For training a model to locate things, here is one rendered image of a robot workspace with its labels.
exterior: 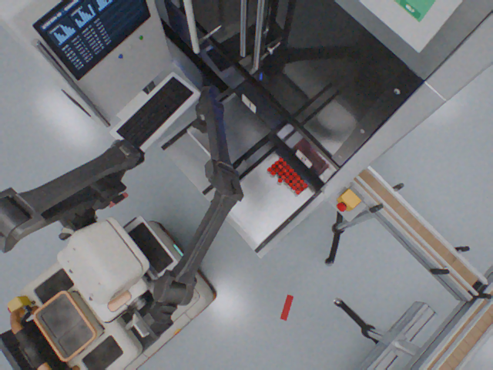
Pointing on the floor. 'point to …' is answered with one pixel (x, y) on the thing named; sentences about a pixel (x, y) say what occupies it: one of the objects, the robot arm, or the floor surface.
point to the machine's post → (420, 103)
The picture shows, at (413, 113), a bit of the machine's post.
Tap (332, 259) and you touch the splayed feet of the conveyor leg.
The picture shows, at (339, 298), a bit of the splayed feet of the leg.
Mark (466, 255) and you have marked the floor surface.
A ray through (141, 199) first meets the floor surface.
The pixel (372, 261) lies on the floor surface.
